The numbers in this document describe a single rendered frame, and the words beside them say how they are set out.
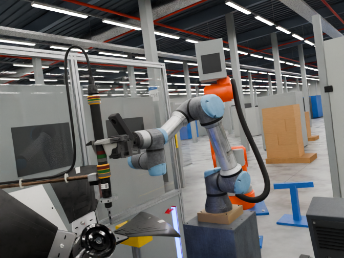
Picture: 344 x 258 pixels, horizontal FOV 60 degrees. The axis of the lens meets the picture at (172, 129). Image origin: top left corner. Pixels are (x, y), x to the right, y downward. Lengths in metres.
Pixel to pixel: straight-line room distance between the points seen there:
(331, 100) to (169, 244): 1.64
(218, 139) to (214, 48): 3.59
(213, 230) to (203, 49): 3.73
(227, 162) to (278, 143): 7.51
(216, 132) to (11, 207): 0.91
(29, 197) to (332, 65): 2.11
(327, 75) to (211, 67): 2.70
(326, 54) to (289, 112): 6.38
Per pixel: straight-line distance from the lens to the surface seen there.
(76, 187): 1.21
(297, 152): 8.90
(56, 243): 1.06
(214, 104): 1.41
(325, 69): 2.49
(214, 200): 1.67
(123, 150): 1.10
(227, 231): 1.58
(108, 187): 1.07
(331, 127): 2.49
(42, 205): 1.39
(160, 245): 2.43
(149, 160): 1.23
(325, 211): 1.04
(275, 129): 8.98
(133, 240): 1.56
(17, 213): 1.03
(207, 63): 4.93
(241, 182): 1.54
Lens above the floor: 1.56
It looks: 1 degrees down
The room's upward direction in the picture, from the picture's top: 7 degrees counter-clockwise
